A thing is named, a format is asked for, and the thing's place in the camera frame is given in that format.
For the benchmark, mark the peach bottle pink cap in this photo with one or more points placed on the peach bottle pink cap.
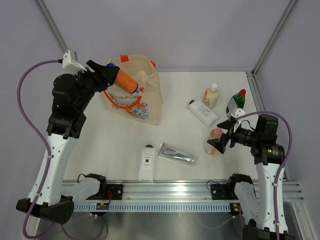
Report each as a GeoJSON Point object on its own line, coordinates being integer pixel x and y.
{"type": "Point", "coordinates": [214, 133]}

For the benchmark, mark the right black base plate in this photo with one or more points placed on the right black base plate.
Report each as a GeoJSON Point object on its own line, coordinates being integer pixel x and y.
{"type": "Point", "coordinates": [222, 192]}

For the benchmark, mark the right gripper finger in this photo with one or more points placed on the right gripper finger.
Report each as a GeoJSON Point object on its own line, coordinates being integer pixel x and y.
{"type": "Point", "coordinates": [227, 124]}
{"type": "Point", "coordinates": [219, 143]}

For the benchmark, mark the white slotted cable duct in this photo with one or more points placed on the white slotted cable duct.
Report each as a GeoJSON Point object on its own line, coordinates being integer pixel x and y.
{"type": "Point", "coordinates": [153, 207]}

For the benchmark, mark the cream lotion bottle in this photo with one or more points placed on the cream lotion bottle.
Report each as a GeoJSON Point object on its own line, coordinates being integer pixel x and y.
{"type": "Point", "coordinates": [211, 96]}

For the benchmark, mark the green bottle red cap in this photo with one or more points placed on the green bottle red cap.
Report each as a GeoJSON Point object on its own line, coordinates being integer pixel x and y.
{"type": "Point", "coordinates": [236, 101]}

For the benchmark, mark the aluminium mounting rail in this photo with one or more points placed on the aluminium mounting rail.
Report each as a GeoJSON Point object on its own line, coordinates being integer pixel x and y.
{"type": "Point", "coordinates": [182, 191]}

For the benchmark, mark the silver tube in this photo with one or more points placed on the silver tube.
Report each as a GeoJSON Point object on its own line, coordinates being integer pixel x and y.
{"type": "Point", "coordinates": [172, 153]}

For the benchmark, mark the orange bottle blue cap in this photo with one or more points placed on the orange bottle blue cap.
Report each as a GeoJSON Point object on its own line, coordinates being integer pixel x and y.
{"type": "Point", "coordinates": [127, 83]}

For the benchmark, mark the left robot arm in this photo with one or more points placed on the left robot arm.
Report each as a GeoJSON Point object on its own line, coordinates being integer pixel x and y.
{"type": "Point", "coordinates": [71, 95]}

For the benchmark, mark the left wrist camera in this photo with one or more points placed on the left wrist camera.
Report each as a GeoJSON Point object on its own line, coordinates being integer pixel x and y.
{"type": "Point", "coordinates": [70, 63]}

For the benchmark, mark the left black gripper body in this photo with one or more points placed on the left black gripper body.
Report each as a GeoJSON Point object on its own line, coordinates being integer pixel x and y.
{"type": "Point", "coordinates": [88, 83]}

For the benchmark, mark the canvas bag orange handles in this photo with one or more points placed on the canvas bag orange handles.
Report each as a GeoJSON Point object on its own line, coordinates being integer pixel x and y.
{"type": "Point", "coordinates": [145, 107]}

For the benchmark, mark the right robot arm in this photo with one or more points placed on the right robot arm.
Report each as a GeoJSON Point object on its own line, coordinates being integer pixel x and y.
{"type": "Point", "coordinates": [264, 217]}

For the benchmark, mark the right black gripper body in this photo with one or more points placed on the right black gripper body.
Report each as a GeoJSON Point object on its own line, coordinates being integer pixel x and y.
{"type": "Point", "coordinates": [245, 137]}

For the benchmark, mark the white flat bottle right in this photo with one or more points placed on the white flat bottle right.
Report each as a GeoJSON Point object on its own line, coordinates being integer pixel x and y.
{"type": "Point", "coordinates": [202, 112]}

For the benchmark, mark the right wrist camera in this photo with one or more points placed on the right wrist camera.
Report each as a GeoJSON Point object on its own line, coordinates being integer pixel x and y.
{"type": "Point", "coordinates": [235, 113]}

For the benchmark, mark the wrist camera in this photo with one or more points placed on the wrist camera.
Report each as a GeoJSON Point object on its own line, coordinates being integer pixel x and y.
{"type": "Point", "coordinates": [235, 113]}
{"type": "Point", "coordinates": [70, 63]}

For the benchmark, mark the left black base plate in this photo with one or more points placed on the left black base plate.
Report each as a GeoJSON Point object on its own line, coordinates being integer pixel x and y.
{"type": "Point", "coordinates": [113, 192]}

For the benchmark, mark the white flat bottle black cap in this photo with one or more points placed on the white flat bottle black cap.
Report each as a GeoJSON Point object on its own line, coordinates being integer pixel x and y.
{"type": "Point", "coordinates": [147, 164]}

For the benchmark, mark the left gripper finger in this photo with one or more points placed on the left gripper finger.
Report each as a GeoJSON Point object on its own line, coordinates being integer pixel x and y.
{"type": "Point", "coordinates": [105, 83]}
{"type": "Point", "coordinates": [106, 73]}

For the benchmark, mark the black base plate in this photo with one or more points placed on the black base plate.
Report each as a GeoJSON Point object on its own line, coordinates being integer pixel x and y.
{"type": "Point", "coordinates": [113, 192]}
{"type": "Point", "coordinates": [222, 192]}

